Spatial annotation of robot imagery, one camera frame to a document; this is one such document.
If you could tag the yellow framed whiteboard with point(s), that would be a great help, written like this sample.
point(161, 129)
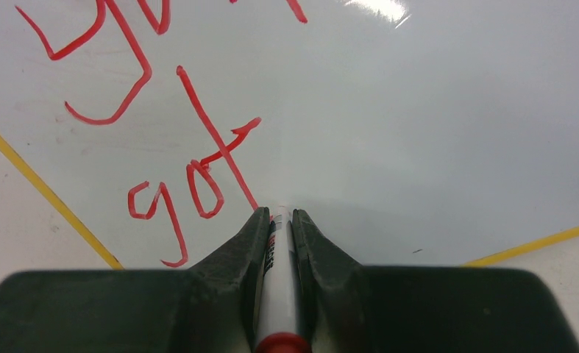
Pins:
point(415, 132)

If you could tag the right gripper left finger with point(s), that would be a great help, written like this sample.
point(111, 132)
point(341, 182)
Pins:
point(208, 307)

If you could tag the red white marker pen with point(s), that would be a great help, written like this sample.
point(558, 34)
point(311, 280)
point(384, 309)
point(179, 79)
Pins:
point(281, 325)

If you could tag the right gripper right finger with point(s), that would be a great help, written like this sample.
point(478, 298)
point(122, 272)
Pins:
point(398, 308)

